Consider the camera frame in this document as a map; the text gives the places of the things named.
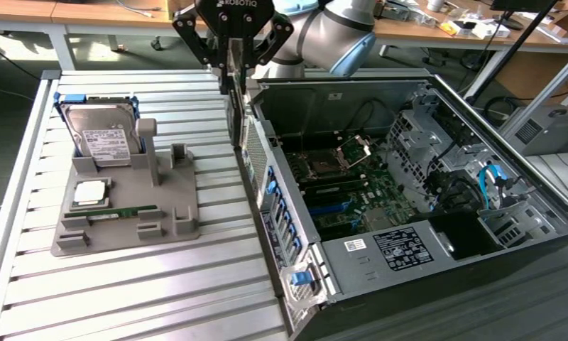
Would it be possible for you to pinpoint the open black PC case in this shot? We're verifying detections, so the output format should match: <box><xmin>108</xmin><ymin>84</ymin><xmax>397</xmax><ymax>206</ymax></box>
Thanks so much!
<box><xmin>231</xmin><ymin>69</ymin><xmax>568</xmax><ymax>341</ymax></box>

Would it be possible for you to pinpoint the black cable coil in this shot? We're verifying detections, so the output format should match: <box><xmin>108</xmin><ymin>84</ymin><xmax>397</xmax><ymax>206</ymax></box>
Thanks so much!
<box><xmin>481</xmin><ymin>95</ymin><xmax>521</xmax><ymax>124</ymax></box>

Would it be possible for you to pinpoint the CPU socket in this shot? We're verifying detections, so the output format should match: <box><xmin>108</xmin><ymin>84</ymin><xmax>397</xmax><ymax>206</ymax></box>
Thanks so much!
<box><xmin>305</xmin><ymin>151</ymin><xmax>351</xmax><ymax>177</ymax></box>

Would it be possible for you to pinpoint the silver CPU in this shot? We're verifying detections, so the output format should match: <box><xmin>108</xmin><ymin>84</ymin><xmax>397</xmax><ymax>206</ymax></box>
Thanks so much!
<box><xmin>73</xmin><ymin>180</ymin><xmax>110</xmax><ymax>207</ymax></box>

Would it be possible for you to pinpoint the black monitor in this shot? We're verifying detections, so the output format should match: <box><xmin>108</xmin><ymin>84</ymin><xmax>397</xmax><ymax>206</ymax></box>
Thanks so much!
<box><xmin>489</xmin><ymin>0</ymin><xmax>557</xmax><ymax>31</ymax></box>

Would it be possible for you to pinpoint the hard disk in blue caddy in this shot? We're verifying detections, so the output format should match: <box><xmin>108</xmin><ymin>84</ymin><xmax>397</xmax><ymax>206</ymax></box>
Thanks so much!
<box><xmin>53</xmin><ymin>91</ymin><xmax>142</xmax><ymax>168</ymax></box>

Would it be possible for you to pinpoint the graphics card with metal bracket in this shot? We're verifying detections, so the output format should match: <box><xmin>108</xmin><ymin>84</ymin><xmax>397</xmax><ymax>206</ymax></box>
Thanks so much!
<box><xmin>220</xmin><ymin>37</ymin><xmax>251</xmax><ymax>148</ymax></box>

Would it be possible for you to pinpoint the light blue wire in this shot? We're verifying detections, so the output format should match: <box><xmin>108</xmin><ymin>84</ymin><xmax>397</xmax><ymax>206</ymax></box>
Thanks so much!
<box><xmin>476</xmin><ymin>160</ymin><xmax>508</xmax><ymax>211</ymax></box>

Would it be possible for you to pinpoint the black wire bundle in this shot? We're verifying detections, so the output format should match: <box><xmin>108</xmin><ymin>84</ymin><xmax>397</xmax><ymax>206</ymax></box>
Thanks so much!
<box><xmin>423</xmin><ymin>166</ymin><xmax>487</xmax><ymax>216</ymax></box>

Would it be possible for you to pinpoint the wooden desk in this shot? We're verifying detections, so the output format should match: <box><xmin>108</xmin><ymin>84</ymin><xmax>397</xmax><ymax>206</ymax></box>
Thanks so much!
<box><xmin>0</xmin><ymin>0</ymin><xmax>267</xmax><ymax>71</ymax></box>
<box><xmin>373</xmin><ymin>0</ymin><xmax>568</xmax><ymax>104</ymax></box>

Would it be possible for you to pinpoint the green motherboard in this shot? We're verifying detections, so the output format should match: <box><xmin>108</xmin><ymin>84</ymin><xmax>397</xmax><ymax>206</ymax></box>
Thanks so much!
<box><xmin>283</xmin><ymin>141</ymin><xmax>423</xmax><ymax>239</ymax></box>

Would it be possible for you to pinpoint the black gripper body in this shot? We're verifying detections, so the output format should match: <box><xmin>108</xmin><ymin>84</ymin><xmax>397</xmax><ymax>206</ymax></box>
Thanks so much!
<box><xmin>193</xmin><ymin>0</ymin><xmax>276</xmax><ymax>40</ymax></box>

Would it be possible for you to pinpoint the green RAM stick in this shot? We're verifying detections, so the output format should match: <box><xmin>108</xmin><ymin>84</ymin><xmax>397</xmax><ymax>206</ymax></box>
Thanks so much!
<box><xmin>64</xmin><ymin>205</ymin><xmax>158</xmax><ymax>220</ymax></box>

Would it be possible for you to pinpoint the aluminium profile frame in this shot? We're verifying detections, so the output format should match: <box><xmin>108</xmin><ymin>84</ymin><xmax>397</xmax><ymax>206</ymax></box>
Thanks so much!
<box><xmin>499</xmin><ymin>59</ymin><xmax>568</xmax><ymax>129</ymax></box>

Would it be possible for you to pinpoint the grey parts rack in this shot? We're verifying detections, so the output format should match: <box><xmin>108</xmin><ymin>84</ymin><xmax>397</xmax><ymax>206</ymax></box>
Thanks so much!
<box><xmin>50</xmin><ymin>118</ymin><xmax>203</xmax><ymax>257</ymax></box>

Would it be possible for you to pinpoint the grey power supply unit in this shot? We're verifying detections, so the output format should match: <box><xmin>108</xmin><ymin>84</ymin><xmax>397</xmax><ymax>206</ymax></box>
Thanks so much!
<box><xmin>319</xmin><ymin>219</ymin><xmax>456</xmax><ymax>298</ymax></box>

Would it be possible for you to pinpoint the white cable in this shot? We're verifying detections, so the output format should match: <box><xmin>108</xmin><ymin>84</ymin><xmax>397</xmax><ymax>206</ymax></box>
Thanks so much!
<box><xmin>114</xmin><ymin>0</ymin><xmax>165</xmax><ymax>18</ymax></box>

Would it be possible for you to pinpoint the blue expansion slot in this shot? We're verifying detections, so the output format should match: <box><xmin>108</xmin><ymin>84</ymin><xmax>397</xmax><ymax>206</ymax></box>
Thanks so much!
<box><xmin>308</xmin><ymin>202</ymin><xmax>355</xmax><ymax>217</ymax></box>

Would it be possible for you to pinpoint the small white yellow box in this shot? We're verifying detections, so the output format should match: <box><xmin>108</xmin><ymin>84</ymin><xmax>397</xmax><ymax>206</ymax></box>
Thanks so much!
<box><xmin>440</xmin><ymin>19</ymin><xmax>477</xmax><ymax>36</ymax></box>

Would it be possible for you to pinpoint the small metal disk bay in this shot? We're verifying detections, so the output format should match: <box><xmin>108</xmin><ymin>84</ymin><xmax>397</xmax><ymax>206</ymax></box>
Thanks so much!
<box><xmin>476</xmin><ymin>204</ymin><xmax>548</xmax><ymax>249</ymax></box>

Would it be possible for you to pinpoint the black tripod pole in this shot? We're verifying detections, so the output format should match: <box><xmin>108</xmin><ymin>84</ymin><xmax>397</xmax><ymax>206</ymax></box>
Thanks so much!
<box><xmin>463</xmin><ymin>0</ymin><xmax>557</xmax><ymax>104</ymax></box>

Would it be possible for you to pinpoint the dark RAM stick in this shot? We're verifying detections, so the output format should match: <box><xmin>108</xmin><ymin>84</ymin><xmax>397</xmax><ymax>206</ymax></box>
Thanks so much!
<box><xmin>307</xmin><ymin>184</ymin><xmax>368</xmax><ymax>198</ymax></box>

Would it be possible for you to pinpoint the grey tower computer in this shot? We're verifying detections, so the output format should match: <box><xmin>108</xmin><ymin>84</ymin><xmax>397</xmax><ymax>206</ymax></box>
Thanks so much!
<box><xmin>499</xmin><ymin>104</ymin><xmax>568</xmax><ymax>157</ymax></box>

